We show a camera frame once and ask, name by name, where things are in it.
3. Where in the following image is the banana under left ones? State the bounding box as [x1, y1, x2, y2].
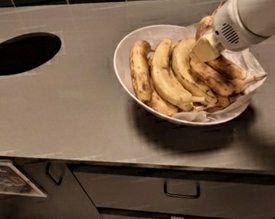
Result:
[148, 81, 178, 117]

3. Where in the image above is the yellow middle banana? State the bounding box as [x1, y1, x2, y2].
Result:
[171, 38, 218, 106]

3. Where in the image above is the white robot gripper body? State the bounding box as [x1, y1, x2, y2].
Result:
[212, 0, 260, 51]

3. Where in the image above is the upper grey drawer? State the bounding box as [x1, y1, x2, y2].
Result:
[73, 165, 275, 219]

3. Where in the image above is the small banana at right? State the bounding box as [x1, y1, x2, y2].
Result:
[231, 74, 266, 94]

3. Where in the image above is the white crumpled paper liner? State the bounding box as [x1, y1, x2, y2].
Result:
[162, 24, 266, 126]

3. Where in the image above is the large yellow curved banana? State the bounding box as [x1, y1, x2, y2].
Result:
[151, 39, 206, 111]

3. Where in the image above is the white oval bowl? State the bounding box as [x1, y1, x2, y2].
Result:
[109, 13, 257, 138]

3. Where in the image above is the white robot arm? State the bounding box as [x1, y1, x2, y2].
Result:
[189, 0, 275, 63]

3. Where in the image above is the leftmost spotted banana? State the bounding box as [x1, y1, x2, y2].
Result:
[129, 40, 152, 102]

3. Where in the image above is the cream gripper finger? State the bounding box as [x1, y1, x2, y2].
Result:
[189, 33, 224, 63]

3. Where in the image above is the round black counter hole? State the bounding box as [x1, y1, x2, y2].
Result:
[0, 32, 62, 76]

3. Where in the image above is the brown spotted banana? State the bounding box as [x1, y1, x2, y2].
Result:
[190, 60, 235, 97]
[195, 4, 247, 80]

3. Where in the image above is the grey cabinet door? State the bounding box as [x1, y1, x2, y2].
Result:
[0, 158, 102, 219]

